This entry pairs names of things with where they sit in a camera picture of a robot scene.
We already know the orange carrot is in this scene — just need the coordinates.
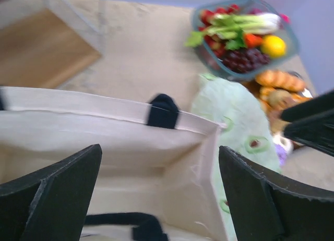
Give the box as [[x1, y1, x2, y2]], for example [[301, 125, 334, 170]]
[[244, 33, 263, 49]]

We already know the yellow lemon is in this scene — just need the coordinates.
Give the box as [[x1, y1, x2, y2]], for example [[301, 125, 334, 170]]
[[260, 35, 287, 58]]

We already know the white wire wooden shelf rack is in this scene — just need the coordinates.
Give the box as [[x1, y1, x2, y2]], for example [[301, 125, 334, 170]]
[[1, 0, 106, 88]]

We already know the clear teal produce container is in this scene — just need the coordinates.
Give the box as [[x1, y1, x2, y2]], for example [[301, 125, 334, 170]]
[[185, 0, 299, 81]]

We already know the purple frosted donut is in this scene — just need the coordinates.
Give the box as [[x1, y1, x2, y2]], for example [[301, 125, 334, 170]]
[[275, 144, 288, 166]]

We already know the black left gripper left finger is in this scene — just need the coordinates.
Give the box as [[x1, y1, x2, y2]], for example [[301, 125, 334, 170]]
[[1, 144, 102, 240]]

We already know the golden croissant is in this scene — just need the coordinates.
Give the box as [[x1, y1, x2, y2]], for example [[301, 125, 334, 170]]
[[259, 86, 290, 107]]

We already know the long bread loaf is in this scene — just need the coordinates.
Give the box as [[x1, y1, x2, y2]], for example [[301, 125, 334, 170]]
[[255, 70, 306, 92]]

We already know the pink plastic clip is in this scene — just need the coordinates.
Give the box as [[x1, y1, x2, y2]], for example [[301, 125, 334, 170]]
[[280, 14, 290, 23]]

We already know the purple grape bunch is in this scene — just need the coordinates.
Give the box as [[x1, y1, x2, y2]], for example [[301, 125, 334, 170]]
[[222, 48, 270, 74]]

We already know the green avocado print bag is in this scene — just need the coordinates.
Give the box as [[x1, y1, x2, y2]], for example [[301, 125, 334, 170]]
[[190, 73, 282, 241]]

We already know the beige canvas tote bag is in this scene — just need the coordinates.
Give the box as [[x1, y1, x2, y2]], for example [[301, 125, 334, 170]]
[[1, 87, 227, 240]]

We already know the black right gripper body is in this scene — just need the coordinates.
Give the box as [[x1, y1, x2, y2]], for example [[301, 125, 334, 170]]
[[280, 91, 333, 156]]

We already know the green white leek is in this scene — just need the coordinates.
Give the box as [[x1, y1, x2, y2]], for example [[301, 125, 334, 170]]
[[185, 13, 281, 47]]

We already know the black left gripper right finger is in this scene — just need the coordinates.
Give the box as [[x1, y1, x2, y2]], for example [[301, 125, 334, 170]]
[[219, 146, 333, 241]]

